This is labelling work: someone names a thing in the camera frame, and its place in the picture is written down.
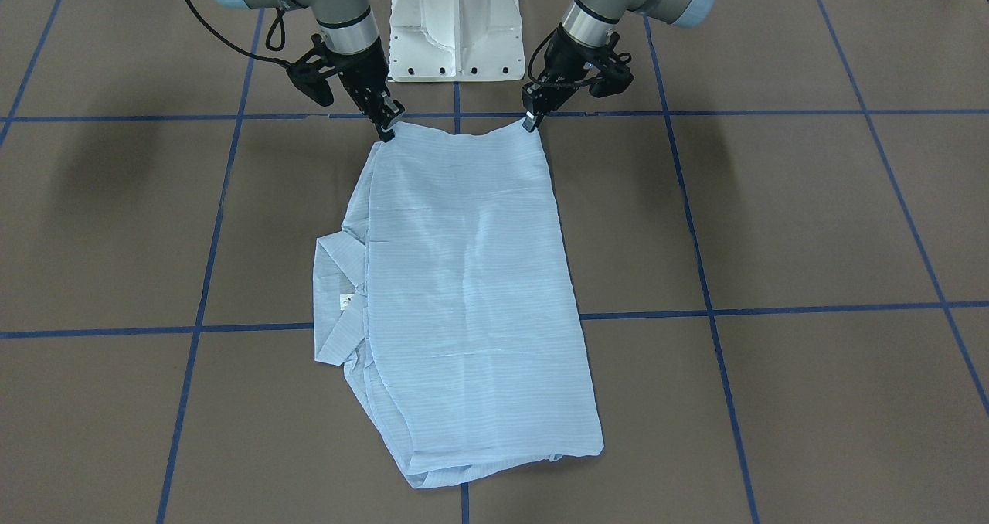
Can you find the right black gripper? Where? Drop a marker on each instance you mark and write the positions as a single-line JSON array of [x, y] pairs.
[[360, 75]]

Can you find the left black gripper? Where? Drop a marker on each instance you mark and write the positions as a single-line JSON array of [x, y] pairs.
[[562, 62]]

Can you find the light blue button-up shirt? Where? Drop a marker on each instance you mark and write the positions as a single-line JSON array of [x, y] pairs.
[[446, 299]]

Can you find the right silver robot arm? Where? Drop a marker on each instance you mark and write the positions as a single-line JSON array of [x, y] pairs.
[[348, 45]]

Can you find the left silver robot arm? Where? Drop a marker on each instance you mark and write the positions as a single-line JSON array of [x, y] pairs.
[[591, 21]]

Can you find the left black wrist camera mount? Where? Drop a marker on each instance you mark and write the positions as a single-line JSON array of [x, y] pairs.
[[613, 69]]

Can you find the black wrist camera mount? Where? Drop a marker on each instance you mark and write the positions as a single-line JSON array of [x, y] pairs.
[[311, 73], [613, 69]]

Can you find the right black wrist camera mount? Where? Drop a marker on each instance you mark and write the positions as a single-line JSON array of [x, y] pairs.
[[311, 73]]

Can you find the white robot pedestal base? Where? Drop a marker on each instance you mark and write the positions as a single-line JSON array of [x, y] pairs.
[[455, 41]]

